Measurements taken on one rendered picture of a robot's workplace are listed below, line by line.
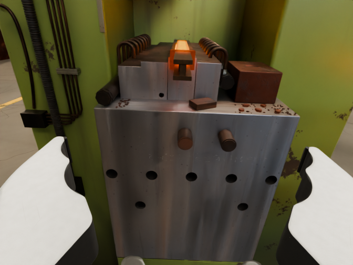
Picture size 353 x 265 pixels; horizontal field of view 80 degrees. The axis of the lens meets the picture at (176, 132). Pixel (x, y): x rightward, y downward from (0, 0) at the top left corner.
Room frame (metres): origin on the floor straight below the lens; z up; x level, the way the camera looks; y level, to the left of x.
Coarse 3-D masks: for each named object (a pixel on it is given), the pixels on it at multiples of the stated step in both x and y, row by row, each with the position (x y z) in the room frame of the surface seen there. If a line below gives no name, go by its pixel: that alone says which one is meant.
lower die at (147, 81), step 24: (168, 48) 0.64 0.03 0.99; (192, 48) 0.57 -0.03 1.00; (120, 72) 0.42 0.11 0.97; (144, 72) 0.42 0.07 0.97; (168, 72) 0.42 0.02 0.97; (192, 72) 0.42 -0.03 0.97; (216, 72) 0.42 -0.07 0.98; (120, 96) 0.42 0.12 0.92; (144, 96) 0.42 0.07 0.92; (168, 96) 0.42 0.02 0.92; (192, 96) 0.42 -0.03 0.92; (216, 96) 0.42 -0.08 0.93
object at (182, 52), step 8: (184, 40) 0.70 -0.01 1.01; (176, 48) 0.49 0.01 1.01; (184, 48) 0.49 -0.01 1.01; (176, 56) 0.34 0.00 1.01; (184, 56) 0.35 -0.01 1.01; (192, 56) 0.41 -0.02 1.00; (176, 64) 0.41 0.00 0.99; (184, 64) 0.32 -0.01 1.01; (192, 64) 0.32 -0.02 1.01; (176, 72) 0.34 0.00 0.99; (184, 72) 0.32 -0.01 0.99
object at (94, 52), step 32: (0, 0) 0.56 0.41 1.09; (32, 0) 0.56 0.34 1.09; (64, 0) 0.56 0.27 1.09; (96, 0) 0.56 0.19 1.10; (128, 0) 0.83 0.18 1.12; (96, 32) 0.56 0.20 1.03; (128, 32) 0.80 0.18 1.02; (32, 64) 0.56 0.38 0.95; (96, 64) 0.56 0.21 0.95; (64, 96) 0.56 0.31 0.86; (32, 128) 0.56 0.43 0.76; (64, 128) 0.56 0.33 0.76; (96, 128) 0.56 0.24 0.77; (96, 160) 0.56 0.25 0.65; (96, 192) 0.56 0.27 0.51; (96, 224) 0.56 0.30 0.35
